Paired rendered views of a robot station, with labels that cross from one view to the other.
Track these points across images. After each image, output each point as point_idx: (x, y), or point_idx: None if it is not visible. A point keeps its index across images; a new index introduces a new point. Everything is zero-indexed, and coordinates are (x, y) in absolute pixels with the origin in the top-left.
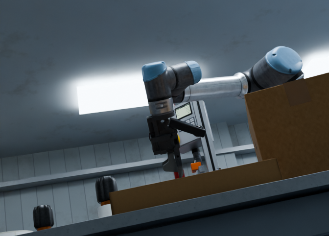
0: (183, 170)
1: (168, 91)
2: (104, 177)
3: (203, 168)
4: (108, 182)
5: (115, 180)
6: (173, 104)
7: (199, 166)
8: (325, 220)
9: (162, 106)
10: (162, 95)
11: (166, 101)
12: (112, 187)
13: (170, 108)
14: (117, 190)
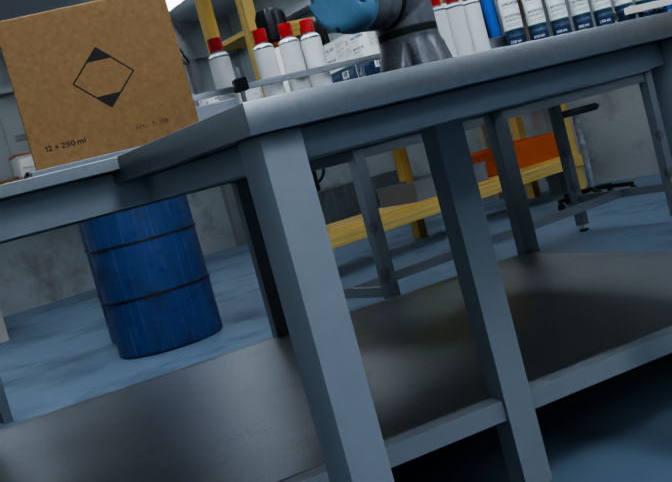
0: (212, 40)
1: None
2: (256, 14)
3: (15, 138)
4: (260, 20)
5: (273, 12)
6: None
7: (14, 136)
8: None
9: None
10: None
11: None
12: (264, 26)
13: None
14: (276, 26)
